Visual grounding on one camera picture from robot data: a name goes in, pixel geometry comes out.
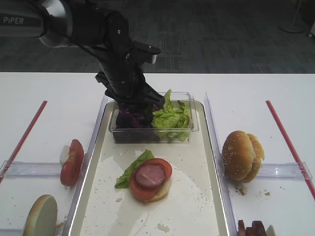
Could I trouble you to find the clear plastic salad container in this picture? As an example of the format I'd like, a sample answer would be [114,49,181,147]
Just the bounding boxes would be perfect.
[108,90,199,144]

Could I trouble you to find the left clear divider wall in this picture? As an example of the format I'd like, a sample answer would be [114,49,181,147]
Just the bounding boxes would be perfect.
[61,96,108,236]

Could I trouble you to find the white metal tray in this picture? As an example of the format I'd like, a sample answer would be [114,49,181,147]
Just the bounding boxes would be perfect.
[69,102,227,236]

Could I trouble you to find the white tomato pusher block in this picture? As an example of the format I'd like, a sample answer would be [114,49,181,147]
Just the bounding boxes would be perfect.
[60,145,69,166]

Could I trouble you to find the green lettuce in container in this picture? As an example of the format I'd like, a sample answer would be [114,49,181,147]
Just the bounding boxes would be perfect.
[152,89,190,142]

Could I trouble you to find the red rail strip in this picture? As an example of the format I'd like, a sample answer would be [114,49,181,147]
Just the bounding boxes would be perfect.
[0,100,48,182]
[265,100,315,198]

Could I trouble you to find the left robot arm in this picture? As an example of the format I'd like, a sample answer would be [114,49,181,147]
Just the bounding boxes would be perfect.
[0,0,165,107]

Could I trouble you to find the rear sesame bun top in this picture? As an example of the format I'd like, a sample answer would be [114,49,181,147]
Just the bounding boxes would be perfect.
[242,134,265,183]

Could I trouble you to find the white floor lamp base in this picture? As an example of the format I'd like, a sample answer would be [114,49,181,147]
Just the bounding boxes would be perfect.
[279,0,305,34]

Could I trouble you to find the left bun bottom half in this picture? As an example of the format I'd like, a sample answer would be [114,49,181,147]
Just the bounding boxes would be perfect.
[23,194,58,236]

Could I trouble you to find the front sesame bun top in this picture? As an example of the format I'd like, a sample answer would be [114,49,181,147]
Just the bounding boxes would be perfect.
[222,130,255,181]

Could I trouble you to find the left red rail strip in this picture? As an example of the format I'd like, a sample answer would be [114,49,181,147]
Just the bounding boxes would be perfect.
[0,100,48,182]

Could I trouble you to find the left upper clear pusher track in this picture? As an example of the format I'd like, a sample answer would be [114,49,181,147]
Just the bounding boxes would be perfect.
[0,161,62,178]

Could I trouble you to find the loose green lettuce leaf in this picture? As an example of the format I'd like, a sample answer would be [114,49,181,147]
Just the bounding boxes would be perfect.
[115,149,154,189]

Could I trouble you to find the purple cabbage shreds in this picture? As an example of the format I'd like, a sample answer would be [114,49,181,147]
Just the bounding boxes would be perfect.
[116,103,160,129]

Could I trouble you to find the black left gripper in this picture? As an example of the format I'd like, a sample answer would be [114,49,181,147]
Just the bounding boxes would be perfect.
[94,41,165,108]

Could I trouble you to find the right red rail strip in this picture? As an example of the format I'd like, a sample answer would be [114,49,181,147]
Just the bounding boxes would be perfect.
[265,100,315,198]

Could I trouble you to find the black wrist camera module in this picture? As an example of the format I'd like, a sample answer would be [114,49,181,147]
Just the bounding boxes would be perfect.
[133,41,161,65]

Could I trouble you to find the right upper clear pusher track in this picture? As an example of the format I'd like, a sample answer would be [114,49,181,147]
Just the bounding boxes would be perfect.
[256,162,313,180]

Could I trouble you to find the stacked brown meat patties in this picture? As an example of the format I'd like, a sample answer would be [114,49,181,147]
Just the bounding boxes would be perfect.
[238,220,267,236]

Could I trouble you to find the ham slice on burger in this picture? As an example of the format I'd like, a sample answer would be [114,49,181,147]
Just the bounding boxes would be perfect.
[134,164,166,189]

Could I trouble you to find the sesame bun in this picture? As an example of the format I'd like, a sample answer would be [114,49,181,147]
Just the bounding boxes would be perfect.
[242,134,265,183]
[222,130,255,181]

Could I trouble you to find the bun base on tray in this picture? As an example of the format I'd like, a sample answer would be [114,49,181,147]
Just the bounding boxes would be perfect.
[144,179,171,202]

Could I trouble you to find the clear pusher track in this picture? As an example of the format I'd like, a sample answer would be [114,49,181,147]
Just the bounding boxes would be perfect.
[256,162,313,180]
[0,161,62,178]

